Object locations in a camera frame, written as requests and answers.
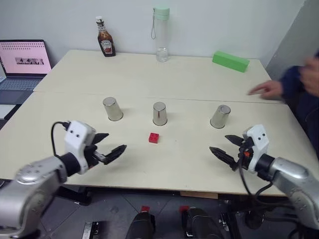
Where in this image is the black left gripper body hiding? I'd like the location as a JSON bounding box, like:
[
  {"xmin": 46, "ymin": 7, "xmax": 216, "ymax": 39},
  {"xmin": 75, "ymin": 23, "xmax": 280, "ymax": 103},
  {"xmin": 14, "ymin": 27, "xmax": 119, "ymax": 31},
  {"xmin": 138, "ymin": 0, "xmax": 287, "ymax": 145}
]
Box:
[{"xmin": 83, "ymin": 143, "xmax": 106, "ymax": 170}]

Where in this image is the person's bare hand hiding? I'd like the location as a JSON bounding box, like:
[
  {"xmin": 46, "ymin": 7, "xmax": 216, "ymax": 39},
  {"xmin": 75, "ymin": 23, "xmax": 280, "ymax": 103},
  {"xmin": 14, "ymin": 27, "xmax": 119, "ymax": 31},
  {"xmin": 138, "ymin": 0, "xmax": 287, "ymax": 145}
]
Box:
[
  {"xmin": 246, "ymin": 80, "xmax": 284, "ymax": 99},
  {"xmin": 300, "ymin": 55, "xmax": 319, "ymax": 97}
]

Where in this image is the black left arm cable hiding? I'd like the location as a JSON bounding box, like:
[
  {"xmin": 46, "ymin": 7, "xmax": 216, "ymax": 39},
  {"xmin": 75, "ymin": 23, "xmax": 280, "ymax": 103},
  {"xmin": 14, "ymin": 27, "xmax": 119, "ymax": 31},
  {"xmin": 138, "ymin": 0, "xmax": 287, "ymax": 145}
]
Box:
[{"xmin": 51, "ymin": 121, "xmax": 71, "ymax": 158}]

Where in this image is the person's dark blue torso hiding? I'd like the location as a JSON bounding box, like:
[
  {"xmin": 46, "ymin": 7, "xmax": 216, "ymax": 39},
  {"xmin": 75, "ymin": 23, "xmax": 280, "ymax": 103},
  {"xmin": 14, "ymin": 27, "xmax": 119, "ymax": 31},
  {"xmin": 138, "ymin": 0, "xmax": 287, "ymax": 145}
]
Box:
[{"xmin": 296, "ymin": 89, "xmax": 319, "ymax": 156}]

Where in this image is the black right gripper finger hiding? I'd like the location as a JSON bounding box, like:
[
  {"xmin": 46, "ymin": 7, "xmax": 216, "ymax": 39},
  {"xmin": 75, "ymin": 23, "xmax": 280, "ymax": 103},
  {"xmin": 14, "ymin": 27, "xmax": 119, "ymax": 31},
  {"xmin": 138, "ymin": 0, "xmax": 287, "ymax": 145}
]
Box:
[
  {"xmin": 224, "ymin": 134, "xmax": 246, "ymax": 148},
  {"xmin": 209, "ymin": 146, "xmax": 238, "ymax": 172}
]

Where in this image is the black table foot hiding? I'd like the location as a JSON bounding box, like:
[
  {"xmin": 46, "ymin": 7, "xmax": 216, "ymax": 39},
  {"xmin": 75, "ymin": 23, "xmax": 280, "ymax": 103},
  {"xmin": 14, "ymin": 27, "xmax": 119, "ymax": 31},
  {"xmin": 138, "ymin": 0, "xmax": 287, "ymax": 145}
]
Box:
[{"xmin": 57, "ymin": 186, "xmax": 92, "ymax": 207}]

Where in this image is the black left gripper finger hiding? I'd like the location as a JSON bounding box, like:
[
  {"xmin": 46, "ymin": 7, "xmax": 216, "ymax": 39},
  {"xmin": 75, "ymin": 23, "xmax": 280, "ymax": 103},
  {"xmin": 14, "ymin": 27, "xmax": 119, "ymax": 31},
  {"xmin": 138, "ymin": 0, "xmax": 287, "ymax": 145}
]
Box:
[
  {"xmin": 103, "ymin": 144, "xmax": 128, "ymax": 165},
  {"xmin": 93, "ymin": 133, "xmax": 110, "ymax": 145}
]

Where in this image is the white flat object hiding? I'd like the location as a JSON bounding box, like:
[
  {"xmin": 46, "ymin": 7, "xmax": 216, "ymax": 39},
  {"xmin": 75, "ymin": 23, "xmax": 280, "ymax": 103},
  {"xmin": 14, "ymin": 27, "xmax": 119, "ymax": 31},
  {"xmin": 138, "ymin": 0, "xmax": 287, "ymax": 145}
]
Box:
[{"xmin": 0, "ymin": 104, "xmax": 17, "ymax": 120}]

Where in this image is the dark rounded shape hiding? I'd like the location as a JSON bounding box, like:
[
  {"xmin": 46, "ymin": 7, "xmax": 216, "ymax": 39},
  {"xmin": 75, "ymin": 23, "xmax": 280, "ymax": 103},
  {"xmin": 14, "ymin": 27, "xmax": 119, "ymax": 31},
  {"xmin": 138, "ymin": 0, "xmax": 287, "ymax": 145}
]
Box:
[
  {"xmin": 184, "ymin": 207, "xmax": 225, "ymax": 239},
  {"xmin": 125, "ymin": 211, "xmax": 157, "ymax": 239}
]

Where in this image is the ketchup bottle with white cap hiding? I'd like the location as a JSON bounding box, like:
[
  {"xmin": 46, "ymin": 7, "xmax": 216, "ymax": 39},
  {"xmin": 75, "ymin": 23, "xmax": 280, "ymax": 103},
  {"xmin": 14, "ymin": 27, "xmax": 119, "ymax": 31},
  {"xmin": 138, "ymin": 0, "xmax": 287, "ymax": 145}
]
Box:
[{"xmin": 95, "ymin": 15, "xmax": 117, "ymax": 58}]

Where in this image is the black round base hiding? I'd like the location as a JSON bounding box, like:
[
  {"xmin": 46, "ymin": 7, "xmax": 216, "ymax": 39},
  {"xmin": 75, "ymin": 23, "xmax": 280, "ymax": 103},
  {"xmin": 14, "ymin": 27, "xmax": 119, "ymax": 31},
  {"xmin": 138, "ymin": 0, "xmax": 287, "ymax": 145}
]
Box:
[{"xmin": 245, "ymin": 211, "xmax": 264, "ymax": 230}]

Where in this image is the upturned steel cup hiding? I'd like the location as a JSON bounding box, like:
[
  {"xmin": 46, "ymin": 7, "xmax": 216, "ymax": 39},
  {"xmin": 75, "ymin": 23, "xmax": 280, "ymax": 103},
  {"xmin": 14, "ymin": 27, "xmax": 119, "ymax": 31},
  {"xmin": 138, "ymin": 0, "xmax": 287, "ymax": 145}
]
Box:
[
  {"xmin": 209, "ymin": 104, "xmax": 231, "ymax": 129},
  {"xmin": 102, "ymin": 97, "xmax": 124, "ymax": 122},
  {"xmin": 152, "ymin": 102, "xmax": 168, "ymax": 126}
]

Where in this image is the clear bottle with green lid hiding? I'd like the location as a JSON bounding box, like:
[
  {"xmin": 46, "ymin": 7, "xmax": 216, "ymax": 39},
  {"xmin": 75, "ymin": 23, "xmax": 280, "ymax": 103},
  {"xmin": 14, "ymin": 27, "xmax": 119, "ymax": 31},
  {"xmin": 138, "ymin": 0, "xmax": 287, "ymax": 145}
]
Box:
[{"xmin": 150, "ymin": 7, "xmax": 171, "ymax": 63}]

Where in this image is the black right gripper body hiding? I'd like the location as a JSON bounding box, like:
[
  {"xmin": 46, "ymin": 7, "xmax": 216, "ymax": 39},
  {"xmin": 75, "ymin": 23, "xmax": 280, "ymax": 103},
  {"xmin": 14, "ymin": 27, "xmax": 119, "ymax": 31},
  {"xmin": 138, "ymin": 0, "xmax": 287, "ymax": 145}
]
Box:
[{"xmin": 235, "ymin": 137, "xmax": 255, "ymax": 172}]

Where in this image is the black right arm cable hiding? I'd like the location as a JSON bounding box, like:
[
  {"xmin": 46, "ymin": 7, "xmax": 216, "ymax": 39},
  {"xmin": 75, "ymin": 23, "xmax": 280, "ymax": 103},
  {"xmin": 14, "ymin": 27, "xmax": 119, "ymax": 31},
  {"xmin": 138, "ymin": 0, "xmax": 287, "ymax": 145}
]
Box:
[{"xmin": 237, "ymin": 151, "xmax": 274, "ymax": 200}]

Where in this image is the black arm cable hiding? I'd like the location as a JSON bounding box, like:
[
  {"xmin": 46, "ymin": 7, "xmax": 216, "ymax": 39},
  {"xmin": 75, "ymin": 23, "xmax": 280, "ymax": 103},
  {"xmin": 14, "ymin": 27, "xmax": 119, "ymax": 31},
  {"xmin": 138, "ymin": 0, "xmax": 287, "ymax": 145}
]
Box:
[
  {"xmin": 237, "ymin": 151, "xmax": 274, "ymax": 200},
  {"xmin": 51, "ymin": 121, "xmax": 71, "ymax": 158}
]

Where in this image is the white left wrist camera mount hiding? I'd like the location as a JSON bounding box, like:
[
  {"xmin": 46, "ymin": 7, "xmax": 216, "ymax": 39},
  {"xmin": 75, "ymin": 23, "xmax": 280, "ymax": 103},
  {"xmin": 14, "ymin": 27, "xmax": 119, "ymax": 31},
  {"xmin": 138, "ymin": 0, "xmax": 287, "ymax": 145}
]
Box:
[{"xmin": 64, "ymin": 120, "xmax": 97, "ymax": 175}]

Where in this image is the green rectangular block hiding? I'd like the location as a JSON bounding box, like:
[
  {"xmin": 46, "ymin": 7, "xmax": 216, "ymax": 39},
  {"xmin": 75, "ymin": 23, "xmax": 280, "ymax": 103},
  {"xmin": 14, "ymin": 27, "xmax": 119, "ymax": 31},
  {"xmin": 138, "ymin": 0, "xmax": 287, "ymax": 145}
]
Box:
[{"xmin": 212, "ymin": 50, "xmax": 251, "ymax": 74}]

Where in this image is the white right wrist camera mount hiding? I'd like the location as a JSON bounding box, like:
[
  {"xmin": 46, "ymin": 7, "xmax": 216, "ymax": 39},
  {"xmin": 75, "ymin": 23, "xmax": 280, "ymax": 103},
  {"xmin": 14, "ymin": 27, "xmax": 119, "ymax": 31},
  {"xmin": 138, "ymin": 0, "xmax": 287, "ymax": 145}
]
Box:
[{"xmin": 242, "ymin": 124, "xmax": 270, "ymax": 174}]

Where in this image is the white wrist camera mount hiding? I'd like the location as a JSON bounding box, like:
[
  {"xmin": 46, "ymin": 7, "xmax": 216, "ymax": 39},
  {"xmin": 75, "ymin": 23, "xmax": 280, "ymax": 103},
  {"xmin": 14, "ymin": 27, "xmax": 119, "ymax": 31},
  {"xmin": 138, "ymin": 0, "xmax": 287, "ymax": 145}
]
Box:
[
  {"xmin": 242, "ymin": 124, "xmax": 270, "ymax": 174},
  {"xmin": 64, "ymin": 120, "xmax": 97, "ymax": 175}
]

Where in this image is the open grey laptop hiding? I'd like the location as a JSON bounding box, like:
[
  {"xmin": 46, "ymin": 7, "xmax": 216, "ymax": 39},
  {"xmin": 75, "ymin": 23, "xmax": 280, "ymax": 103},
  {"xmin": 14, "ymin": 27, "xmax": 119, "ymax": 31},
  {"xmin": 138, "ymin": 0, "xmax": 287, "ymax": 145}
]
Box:
[{"xmin": 0, "ymin": 39, "xmax": 53, "ymax": 105}]

